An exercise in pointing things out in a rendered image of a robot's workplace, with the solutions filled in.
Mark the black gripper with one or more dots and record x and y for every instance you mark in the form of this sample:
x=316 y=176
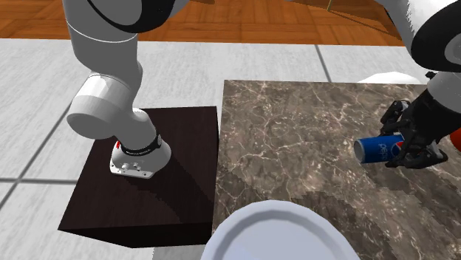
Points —
x=426 y=117

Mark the blue soda can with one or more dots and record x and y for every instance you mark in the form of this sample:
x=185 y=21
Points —
x=378 y=148

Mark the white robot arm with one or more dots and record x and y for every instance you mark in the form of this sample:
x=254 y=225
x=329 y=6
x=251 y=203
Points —
x=104 y=54

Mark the orange round object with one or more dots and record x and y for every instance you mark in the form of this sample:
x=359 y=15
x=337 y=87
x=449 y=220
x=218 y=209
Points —
x=456 y=139

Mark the white rounded object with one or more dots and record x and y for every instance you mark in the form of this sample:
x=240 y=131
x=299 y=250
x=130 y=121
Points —
x=389 y=78

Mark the white bowl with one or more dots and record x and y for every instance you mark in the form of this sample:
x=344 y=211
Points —
x=277 y=234

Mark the dark wooden robot stand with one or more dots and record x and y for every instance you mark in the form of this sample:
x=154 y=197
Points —
x=108 y=201

